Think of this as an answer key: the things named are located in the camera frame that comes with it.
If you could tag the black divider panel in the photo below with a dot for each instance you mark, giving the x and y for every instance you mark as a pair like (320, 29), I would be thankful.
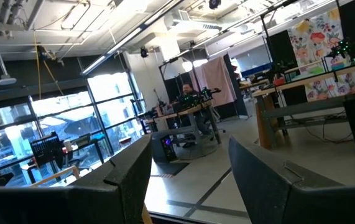
(236, 93)

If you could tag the black keyboard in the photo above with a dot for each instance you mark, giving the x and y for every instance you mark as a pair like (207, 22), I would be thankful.
(45, 149)

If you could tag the wooden worktable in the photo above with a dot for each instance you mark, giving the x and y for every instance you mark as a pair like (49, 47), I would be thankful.
(264, 124)
(177, 114)

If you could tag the dark floor mat striped edge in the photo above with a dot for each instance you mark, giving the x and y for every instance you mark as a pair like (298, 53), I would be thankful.
(171, 169)

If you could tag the floral curtain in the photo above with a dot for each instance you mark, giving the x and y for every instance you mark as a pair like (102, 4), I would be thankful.
(314, 40)

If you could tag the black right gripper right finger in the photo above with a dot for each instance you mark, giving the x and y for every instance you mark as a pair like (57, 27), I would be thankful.
(289, 199)

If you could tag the white air duct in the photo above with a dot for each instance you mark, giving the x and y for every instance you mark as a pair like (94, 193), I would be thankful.
(192, 25)

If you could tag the ceiling light strip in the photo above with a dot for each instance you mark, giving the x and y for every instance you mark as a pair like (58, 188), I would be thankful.
(102, 58)

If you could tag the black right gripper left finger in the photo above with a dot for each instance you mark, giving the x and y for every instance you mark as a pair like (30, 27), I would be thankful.
(108, 199)

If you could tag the black computer tower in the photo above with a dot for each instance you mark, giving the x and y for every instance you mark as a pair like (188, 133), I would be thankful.
(163, 146)

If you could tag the white cup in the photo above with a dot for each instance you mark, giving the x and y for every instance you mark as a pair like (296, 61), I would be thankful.
(67, 146)

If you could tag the pink curtain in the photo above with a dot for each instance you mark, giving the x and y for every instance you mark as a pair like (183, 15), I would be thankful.
(217, 81)

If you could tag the white pendant lamp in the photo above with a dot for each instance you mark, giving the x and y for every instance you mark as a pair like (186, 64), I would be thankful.
(7, 81)

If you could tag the black ceiling spotlight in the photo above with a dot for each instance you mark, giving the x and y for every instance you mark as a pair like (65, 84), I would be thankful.
(214, 3)
(144, 53)

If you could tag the person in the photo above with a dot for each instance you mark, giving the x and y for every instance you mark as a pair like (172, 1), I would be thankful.
(188, 89)

